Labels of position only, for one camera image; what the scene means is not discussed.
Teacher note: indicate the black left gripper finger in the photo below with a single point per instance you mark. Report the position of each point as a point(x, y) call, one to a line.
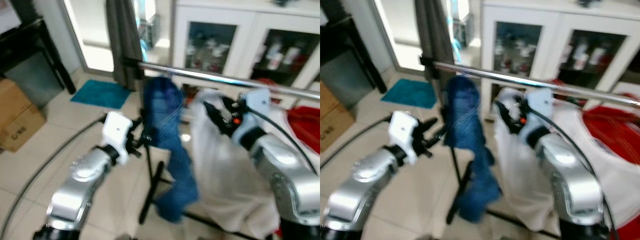
point(150, 136)
point(430, 124)
point(438, 136)
point(144, 124)

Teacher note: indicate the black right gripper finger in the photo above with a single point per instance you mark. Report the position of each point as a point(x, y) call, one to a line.
point(219, 124)
point(506, 123)
point(501, 109)
point(212, 108)

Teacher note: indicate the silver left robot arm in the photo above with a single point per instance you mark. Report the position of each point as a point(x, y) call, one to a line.
point(75, 195)
point(355, 195)

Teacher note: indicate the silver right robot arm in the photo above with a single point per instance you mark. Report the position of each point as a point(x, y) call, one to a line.
point(565, 175)
point(285, 175)

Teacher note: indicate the blue denim jeans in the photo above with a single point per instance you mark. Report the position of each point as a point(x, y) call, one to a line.
point(467, 115)
point(165, 110)

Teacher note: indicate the teal floor mat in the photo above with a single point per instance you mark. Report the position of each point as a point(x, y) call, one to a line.
point(100, 94)
point(407, 92)

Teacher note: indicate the plain white t-shirt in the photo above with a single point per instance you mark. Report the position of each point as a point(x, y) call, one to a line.
point(515, 175)
point(220, 175)

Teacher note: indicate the red t-shirt white logo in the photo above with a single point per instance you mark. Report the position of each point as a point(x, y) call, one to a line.
point(615, 130)
point(305, 127)

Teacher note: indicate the grey curtain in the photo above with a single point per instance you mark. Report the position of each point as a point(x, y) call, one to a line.
point(122, 40)
point(432, 35)

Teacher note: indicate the closed brown cardboard box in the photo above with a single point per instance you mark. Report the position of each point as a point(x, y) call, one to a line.
point(332, 120)
point(17, 120)

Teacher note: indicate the white glass-door cabinet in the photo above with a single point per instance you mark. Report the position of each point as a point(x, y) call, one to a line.
point(555, 20)
point(247, 20)

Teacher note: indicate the black desk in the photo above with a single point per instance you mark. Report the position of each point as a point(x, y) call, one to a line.
point(25, 50)
point(345, 45)

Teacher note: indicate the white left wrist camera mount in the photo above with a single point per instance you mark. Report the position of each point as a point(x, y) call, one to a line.
point(402, 132)
point(116, 131)

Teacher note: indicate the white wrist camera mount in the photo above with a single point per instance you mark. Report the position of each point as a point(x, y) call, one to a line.
point(402, 132)
point(116, 131)
point(539, 102)
point(257, 102)

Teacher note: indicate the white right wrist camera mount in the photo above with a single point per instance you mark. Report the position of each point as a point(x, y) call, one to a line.
point(539, 102)
point(257, 102)

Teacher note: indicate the black clothes rack chrome rail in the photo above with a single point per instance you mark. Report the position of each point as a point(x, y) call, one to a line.
point(225, 79)
point(525, 81)

